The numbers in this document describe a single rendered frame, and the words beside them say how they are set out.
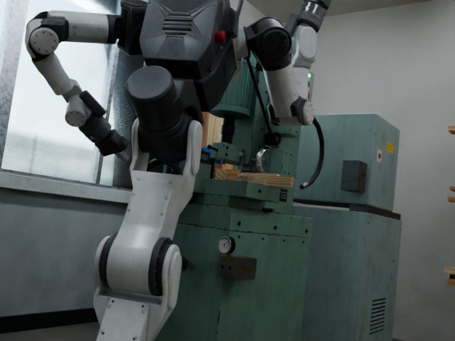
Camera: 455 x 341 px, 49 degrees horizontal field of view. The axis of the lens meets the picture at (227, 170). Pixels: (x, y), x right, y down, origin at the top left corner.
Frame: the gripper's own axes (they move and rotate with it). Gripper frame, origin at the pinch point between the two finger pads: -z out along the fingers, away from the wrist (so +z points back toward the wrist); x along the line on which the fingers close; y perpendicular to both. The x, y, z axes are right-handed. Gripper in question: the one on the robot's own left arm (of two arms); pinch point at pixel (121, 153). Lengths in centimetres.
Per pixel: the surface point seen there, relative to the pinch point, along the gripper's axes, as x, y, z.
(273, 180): 36, 15, -45
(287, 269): 25, -1, -84
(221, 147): 13.4, 30.7, -34.8
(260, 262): 22, -8, -66
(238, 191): 28.1, 3.1, -34.5
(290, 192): 24, 37, -78
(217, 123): -83, 170, -127
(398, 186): 30, 159, -230
